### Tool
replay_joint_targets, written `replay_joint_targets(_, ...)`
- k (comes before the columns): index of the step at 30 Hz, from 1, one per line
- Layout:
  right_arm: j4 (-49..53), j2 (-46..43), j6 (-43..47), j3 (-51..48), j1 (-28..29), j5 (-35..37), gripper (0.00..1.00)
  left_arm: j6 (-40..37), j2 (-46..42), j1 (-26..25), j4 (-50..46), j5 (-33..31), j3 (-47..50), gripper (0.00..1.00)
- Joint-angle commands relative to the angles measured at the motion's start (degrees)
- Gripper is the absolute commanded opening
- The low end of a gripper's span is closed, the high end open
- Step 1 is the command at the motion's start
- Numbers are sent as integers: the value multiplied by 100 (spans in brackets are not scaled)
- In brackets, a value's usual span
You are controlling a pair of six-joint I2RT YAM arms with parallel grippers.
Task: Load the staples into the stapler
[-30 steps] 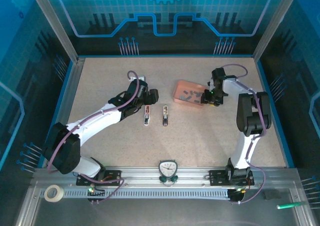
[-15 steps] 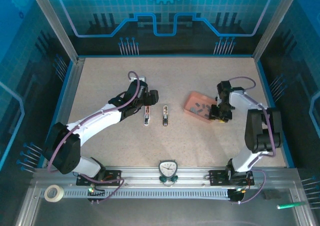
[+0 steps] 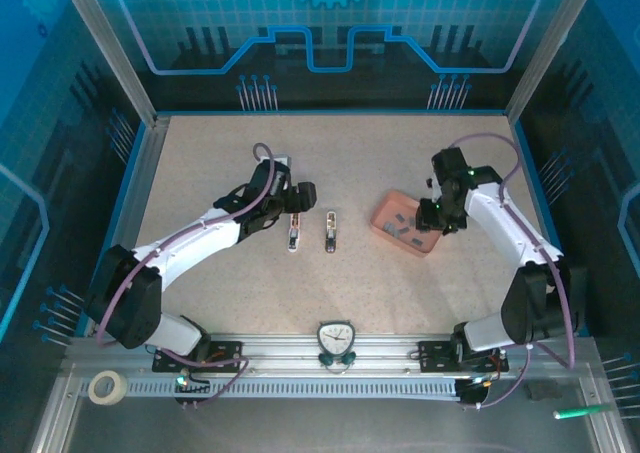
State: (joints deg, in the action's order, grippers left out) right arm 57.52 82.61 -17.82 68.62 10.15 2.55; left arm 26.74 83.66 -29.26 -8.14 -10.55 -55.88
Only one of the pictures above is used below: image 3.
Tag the pink plastic tray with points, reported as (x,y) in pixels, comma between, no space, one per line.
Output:
(400,203)

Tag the white tape roll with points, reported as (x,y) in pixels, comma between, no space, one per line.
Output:
(117,390)

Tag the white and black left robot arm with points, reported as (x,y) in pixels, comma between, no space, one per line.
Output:
(200,235)

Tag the aluminium frame post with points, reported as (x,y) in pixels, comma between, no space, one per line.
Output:
(545,48)
(110,48)

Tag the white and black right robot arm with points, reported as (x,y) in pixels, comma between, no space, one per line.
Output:
(500,223)

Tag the aluminium left frame post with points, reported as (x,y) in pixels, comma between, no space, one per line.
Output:
(110,48)

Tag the grey mini stapler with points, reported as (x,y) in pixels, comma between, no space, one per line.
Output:
(331,243)

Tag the aluminium mounting rail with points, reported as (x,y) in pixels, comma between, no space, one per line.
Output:
(280,348)

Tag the small green alarm clock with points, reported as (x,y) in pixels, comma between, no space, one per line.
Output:
(336,338)

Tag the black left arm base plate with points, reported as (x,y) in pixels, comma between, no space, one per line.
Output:
(227,353)

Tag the aluminium right frame post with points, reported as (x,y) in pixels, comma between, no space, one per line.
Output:
(545,48)

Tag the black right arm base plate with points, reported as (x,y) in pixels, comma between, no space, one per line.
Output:
(432,355)

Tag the aluminium side frame rail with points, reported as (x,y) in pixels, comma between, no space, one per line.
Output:
(135,213)

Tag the aluminium front frame profile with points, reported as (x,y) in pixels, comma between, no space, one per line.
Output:
(605,433)
(52,418)

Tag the green marker pen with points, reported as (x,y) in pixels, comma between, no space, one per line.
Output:
(585,410)

